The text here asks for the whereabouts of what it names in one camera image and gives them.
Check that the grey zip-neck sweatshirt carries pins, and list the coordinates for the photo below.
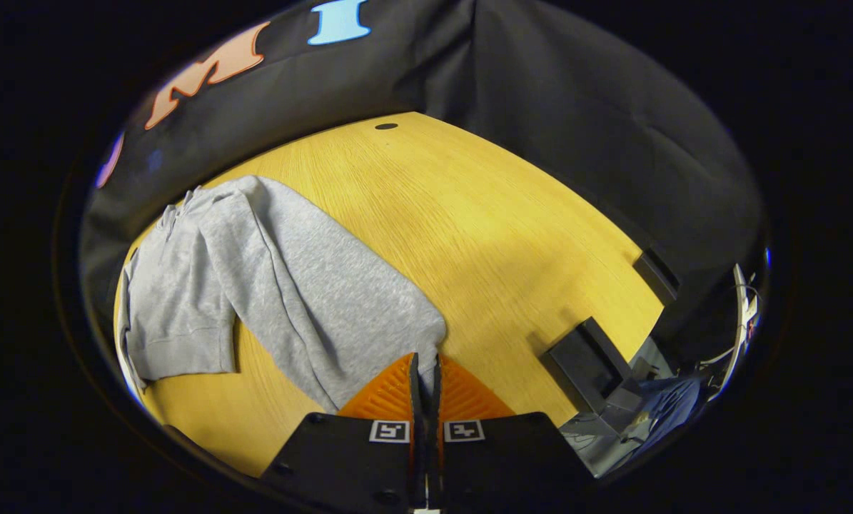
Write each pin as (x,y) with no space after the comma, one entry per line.
(312,285)

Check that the black backdrop cloth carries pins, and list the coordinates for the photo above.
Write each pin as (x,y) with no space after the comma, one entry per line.
(540,107)

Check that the small black block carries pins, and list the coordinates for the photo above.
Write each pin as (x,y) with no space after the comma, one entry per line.
(656,277)

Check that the dark blue cloth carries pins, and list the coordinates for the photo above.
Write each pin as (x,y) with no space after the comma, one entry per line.
(672,403)

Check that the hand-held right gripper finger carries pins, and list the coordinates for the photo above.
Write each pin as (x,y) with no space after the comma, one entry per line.
(434,407)
(416,407)

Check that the black rectangular holder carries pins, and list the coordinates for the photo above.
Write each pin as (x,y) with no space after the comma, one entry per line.
(590,360)

